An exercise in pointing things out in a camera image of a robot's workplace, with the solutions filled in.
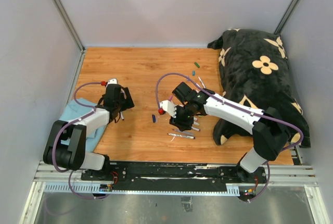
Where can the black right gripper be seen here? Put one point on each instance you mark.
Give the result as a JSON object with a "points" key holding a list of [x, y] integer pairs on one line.
{"points": [[181, 124]]}

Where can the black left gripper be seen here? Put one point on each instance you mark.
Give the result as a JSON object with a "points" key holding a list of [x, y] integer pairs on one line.
{"points": [[127, 102]]}

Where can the navy cap marker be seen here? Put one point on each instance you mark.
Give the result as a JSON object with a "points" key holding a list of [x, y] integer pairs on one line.
{"points": [[181, 136]]}

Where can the dark green cap marker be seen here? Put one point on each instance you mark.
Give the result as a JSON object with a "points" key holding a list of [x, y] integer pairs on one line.
{"points": [[202, 83]]}

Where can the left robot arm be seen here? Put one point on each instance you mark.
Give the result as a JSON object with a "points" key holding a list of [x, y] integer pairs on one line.
{"points": [[66, 145]]}

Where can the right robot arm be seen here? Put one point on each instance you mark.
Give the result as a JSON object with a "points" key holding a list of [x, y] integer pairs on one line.
{"points": [[265, 126]]}

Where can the light blue cloth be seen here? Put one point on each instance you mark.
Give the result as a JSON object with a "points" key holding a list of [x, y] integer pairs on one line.
{"points": [[81, 126]]}

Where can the black floral pillow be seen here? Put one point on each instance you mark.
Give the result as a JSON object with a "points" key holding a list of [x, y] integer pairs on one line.
{"points": [[254, 72]]}

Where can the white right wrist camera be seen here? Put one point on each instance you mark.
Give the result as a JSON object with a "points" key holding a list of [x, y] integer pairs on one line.
{"points": [[169, 107]]}

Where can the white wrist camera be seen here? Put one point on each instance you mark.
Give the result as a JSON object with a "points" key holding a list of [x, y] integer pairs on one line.
{"points": [[169, 107], [109, 82]]}

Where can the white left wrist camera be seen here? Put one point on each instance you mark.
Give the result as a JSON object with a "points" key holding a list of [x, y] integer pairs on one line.
{"points": [[109, 82]]}

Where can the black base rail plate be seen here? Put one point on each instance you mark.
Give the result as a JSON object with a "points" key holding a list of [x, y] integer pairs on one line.
{"points": [[173, 177]]}

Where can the aluminium frame rails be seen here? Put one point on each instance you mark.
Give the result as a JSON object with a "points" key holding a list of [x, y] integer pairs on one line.
{"points": [[290, 195]]}

